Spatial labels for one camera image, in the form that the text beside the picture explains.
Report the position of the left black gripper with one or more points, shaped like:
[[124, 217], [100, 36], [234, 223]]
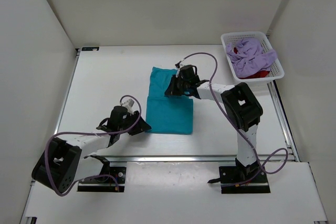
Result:
[[140, 126]]

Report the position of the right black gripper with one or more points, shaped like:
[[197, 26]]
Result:
[[172, 89]]

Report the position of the teal t shirt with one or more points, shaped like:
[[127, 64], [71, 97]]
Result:
[[167, 115]]

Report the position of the lilac t shirt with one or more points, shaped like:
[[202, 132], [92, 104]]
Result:
[[249, 42]]

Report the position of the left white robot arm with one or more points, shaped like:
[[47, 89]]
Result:
[[65, 162]]

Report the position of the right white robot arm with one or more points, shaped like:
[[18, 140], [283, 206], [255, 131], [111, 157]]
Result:
[[240, 104]]

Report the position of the white plastic basket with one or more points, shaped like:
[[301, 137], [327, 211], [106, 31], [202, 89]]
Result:
[[276, 72]]

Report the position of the red t shirt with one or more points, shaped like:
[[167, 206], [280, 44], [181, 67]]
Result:
[[251, 62]]

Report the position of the dark label sticker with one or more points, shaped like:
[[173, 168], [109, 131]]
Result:
[[90, 48]]

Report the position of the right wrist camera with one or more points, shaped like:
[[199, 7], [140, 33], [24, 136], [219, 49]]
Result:
[[179, 65]]

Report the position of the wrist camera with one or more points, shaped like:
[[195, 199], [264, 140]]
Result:
[[179, 65], [128, 104]]

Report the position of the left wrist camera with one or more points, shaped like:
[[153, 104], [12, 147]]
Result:
[[128, 104]]

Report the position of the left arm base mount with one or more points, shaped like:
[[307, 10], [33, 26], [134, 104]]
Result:
[[97, 174]]

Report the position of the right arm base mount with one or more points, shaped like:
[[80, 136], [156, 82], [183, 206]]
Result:
[[242, 180]]

